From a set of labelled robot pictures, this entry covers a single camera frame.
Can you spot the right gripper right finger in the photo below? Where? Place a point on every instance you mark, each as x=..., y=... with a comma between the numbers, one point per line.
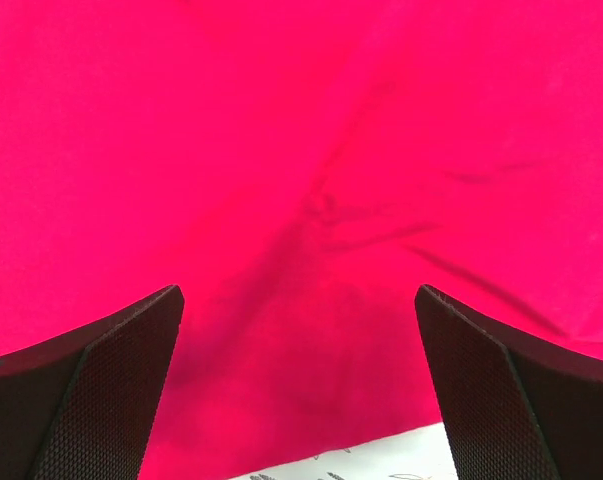
x=514, y=406

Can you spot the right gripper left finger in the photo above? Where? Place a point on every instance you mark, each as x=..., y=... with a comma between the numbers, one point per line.
x=82, y=405

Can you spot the magenta t shirt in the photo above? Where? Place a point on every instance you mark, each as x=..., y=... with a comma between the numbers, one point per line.
x=299, y=169

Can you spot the floral table mat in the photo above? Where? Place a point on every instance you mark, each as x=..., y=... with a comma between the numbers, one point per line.
x=422, y=453

